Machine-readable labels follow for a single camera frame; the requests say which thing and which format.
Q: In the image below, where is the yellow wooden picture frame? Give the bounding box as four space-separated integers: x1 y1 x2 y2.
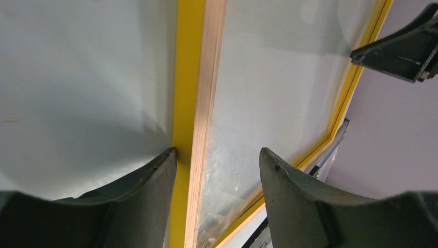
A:
169 1 392 247

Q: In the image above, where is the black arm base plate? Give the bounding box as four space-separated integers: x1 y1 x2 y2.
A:
242 218 273 248

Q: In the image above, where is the clear acrylic sheet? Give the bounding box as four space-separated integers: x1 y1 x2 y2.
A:
197 1 377 247

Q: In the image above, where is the aluminium corner post right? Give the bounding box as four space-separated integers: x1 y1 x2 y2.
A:
305 118 350 181

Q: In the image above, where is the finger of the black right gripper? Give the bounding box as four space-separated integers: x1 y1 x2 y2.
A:
350 3 437 83

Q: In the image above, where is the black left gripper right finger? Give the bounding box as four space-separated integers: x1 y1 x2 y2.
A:
259 148 437 247

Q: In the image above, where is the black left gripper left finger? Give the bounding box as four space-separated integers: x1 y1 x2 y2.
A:
1 147 177 247

